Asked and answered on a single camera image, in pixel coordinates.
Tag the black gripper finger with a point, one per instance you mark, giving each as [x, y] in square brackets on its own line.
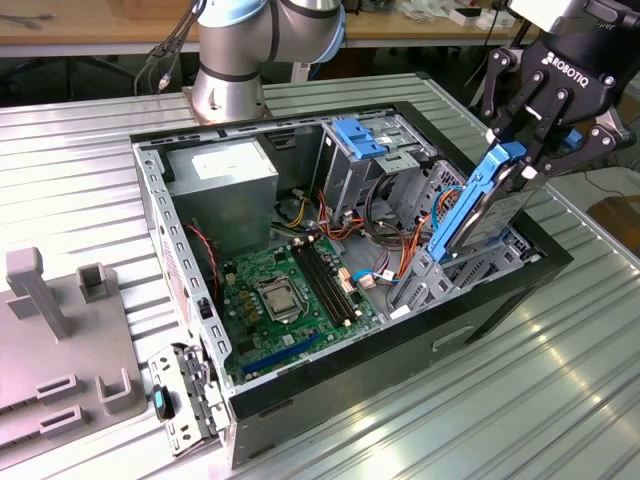
[552, 120]
[520, 103]

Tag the hard disk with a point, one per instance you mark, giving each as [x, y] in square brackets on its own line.
[495, 215]

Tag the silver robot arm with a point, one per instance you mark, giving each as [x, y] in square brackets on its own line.
[225, 90]

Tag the grey disk bay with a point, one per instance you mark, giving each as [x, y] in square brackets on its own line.
[425, 290]

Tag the small white box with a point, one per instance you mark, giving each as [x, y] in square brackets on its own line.
[492, 21]

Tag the brown cardboard box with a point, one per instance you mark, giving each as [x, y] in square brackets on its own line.
[617, 220]

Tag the blue drive cage latch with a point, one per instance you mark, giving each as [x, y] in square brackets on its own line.
[357, 137]

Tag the grey optical drive cage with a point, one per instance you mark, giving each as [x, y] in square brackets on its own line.
[345, 175]

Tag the black RAM slot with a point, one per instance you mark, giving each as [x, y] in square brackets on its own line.
[320, 285]
[332, 280]

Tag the black PC case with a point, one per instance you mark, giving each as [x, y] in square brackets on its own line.
[400, 360]

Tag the CPU socket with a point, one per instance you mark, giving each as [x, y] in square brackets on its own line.
[299, 292]

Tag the silver CPU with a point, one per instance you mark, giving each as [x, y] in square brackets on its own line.
[280, 301]

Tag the grey power supply unit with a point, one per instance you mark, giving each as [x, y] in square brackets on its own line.
[225, 215]

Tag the green motherboard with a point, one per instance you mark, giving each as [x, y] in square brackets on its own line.
[240, 310]

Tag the blue expansion slot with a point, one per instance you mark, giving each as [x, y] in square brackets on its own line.
[280, 355]

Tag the wooden workbench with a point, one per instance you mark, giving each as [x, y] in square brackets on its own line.
[100, 30]

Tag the silver expansion card retainer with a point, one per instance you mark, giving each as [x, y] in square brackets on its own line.
[170, 365]

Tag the metal wrench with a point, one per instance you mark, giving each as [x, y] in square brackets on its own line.
[25, 20]

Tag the grey parts rack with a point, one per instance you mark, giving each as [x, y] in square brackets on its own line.
[75, 340]

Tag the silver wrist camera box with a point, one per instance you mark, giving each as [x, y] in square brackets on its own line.
[545, 12]

